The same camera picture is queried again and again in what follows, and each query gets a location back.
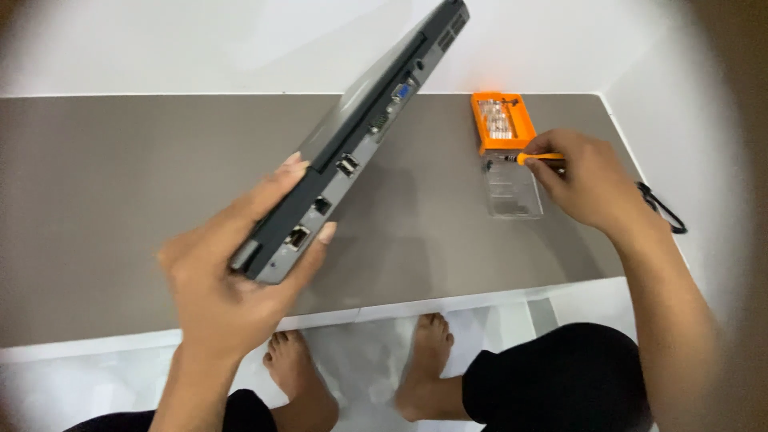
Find person's right hand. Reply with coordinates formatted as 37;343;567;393
522;128;646;238

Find person's left hand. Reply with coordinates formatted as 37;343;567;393
156;151;338;366

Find orange handled screwdriver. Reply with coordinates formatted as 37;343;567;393
502;152;566;167

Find dark grey laptop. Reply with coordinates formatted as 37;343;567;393
228;0;470;284

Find clear plastic case lid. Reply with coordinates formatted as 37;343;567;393
482;150;544;219

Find orange screwdriver bit case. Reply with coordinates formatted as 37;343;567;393
471;91;538;156

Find person's black shorts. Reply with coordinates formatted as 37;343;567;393
63;323;655;432

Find person's right foot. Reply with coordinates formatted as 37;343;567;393
393;312;472;422

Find person's foot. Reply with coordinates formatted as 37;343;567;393
263;330;340;432
393;312;472;422

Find person's left foot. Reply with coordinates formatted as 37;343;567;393
263;330;340;432

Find black cable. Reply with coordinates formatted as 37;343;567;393
636;181;688;235

